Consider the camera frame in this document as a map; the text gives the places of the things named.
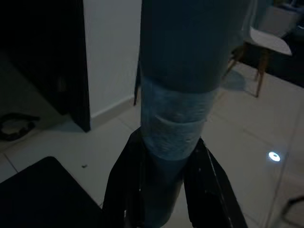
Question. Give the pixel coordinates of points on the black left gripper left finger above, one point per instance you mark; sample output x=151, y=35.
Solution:
x=123, y=190

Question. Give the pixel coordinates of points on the black partition panel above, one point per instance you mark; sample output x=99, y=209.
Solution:
x=47, y=59

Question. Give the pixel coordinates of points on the white chair with wooden legs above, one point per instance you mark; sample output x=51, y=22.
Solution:
x=268, y=41

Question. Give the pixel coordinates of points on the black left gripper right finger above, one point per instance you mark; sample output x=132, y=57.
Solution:
x=209, y=194

